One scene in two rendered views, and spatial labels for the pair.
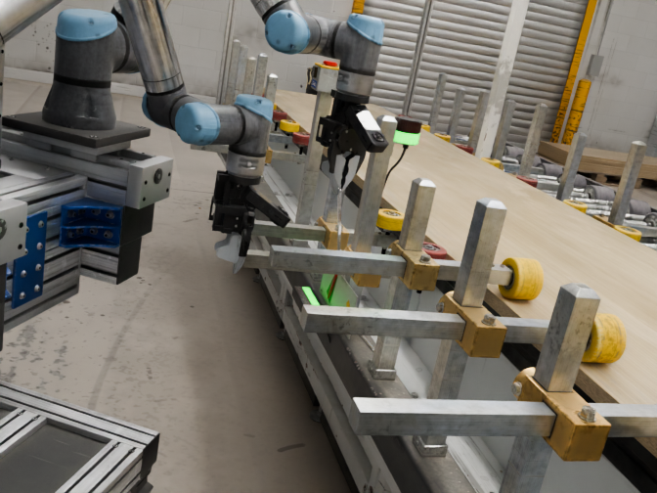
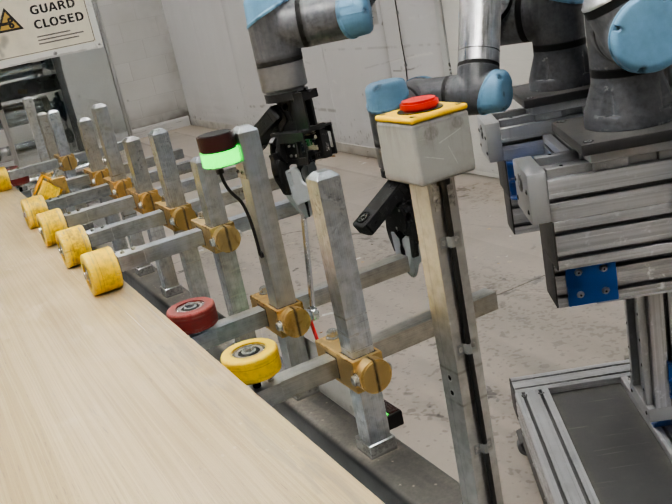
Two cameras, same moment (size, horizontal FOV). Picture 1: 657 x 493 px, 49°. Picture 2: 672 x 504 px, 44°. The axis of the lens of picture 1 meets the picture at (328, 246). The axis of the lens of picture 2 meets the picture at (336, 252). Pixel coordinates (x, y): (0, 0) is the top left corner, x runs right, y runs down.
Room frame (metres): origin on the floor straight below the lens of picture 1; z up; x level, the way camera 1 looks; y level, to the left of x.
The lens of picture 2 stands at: (2.85, -0.13, 1.36)
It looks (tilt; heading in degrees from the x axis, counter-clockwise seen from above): 18 degrees down; 173
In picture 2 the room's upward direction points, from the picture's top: 11 degrees counter-clockwise
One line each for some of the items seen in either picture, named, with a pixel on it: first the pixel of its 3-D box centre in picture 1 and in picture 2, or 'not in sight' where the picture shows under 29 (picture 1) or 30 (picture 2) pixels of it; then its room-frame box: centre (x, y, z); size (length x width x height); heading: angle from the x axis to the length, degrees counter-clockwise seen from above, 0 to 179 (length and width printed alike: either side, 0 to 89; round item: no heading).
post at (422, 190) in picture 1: (398, 299); (229, 275); (1.30, -0.15, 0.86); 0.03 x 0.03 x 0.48; 18
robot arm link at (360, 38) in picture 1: (361, 44); (274, 27); (1.51, 0.01, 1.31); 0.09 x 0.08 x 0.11; 74
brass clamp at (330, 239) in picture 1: (330, 232); (353, 362); (1.75, 0.00, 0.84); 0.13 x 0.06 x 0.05; 18
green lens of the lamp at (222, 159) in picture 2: (405, 136); (220, 156); (1.55, -0.12, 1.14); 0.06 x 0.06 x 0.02
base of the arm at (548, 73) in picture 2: not in sight; (561, 62); (1.05, 0.68, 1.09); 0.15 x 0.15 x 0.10
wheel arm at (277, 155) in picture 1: (248, 152); not in sight; (2.67, 0.36, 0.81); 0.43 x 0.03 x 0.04; 108
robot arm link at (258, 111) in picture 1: (249, 124); (390, 111); (1.41, 0.19, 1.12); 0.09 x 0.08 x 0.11; 139
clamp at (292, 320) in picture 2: (362, 264); (279, 313); (1.52, -0.08, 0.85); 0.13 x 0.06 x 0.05; 18
